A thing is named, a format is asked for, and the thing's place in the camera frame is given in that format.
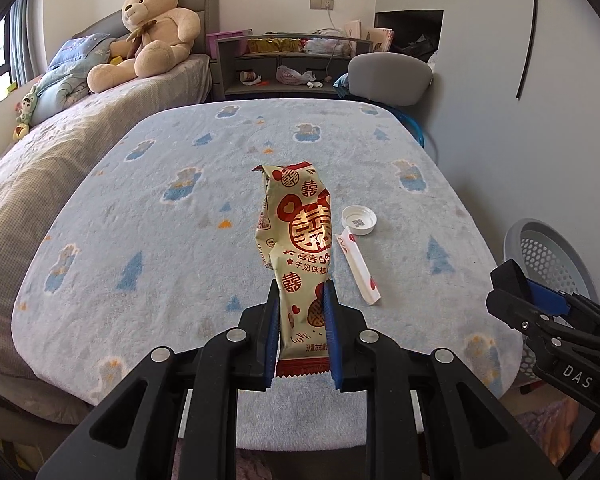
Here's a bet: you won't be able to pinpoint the grey bedside shelf unit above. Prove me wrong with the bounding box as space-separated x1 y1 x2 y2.
215 35 373 101

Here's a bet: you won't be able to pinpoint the light blue printed blanket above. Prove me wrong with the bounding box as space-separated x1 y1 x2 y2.
11 100 525 451

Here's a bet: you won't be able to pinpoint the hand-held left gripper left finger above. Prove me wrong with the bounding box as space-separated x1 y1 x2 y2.
37 279 282 480

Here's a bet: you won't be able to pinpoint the gold foil snack packs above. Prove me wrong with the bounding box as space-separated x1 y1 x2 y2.
246 36 301 54

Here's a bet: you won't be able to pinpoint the grey curtain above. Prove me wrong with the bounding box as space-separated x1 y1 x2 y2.
7 0 48 83

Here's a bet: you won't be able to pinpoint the white bottle cap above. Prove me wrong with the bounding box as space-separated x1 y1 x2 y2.
341 205 378 236

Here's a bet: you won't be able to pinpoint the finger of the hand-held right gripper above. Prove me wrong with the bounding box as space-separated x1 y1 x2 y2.
490 260 600 333
485 290 600 361

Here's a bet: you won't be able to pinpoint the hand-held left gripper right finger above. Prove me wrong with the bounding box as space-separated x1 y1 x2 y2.
323 279 565 480

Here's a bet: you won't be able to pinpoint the translucent plastic bag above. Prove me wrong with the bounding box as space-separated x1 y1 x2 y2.
302 30 358 57

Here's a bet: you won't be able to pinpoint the small white red-heart sachet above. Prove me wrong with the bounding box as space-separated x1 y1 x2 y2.
337 226 382 306

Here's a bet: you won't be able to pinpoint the white wardrobe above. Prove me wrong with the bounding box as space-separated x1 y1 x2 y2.
372 0 600 311

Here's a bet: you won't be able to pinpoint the small green plush toy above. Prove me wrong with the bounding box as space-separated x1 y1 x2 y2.
12 85 40 128

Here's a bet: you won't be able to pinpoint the grey perforated plastic basket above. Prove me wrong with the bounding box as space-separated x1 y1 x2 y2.
503 218 600 306

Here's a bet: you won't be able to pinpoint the light blue quilt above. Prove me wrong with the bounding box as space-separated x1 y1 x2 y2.
27 32 118 126

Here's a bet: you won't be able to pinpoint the bed with beige sheet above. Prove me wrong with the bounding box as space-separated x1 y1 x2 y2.
0 52 216 401

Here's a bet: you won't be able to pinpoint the cream red-print snack wrapper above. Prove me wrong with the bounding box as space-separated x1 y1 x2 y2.
251 161 336 378

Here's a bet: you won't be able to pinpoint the pink white box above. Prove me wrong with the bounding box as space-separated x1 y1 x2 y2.
343 20 396 53

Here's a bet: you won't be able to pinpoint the grey upholstered chair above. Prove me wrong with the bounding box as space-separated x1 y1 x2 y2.
347 53 434 107

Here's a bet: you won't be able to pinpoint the pink storage box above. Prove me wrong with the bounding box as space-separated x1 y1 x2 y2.
206 32 248 58

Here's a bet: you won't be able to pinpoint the large beige teddy bear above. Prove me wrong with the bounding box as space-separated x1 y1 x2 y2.
86 0 202 95

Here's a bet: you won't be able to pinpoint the white plastic bag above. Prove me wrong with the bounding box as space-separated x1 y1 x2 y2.
276 65 317 86

